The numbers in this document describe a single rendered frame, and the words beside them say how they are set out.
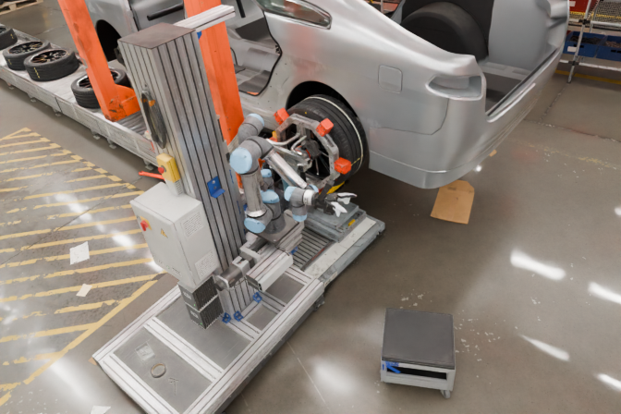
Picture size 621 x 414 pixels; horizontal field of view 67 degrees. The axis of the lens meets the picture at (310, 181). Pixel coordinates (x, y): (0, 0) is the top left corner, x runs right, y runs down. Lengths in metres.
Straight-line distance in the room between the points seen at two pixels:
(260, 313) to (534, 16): 3.10
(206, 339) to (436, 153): 1.83
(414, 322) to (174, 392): 1.43
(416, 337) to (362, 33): 1.80
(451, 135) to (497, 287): 1.26
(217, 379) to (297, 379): 0.50
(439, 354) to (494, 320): 0.74
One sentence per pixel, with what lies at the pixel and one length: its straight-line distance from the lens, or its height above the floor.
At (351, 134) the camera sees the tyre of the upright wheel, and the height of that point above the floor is 1.01.
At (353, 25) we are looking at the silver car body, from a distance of 2.99.
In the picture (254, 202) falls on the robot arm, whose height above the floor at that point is 1.14.
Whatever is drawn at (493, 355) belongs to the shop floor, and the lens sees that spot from 3.29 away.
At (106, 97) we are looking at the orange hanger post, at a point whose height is 0.79.
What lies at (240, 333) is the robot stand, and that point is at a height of 0.23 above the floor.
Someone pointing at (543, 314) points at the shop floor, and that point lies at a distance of 3.57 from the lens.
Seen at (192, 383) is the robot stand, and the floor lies 0.21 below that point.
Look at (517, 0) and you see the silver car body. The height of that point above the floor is 1.46.
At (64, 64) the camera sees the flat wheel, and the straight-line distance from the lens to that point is 7.43.
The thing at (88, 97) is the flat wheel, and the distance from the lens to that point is 6.15.
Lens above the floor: 2.69
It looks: 37 degrees down
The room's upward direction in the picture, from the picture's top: 6 degrees counter-clockwise
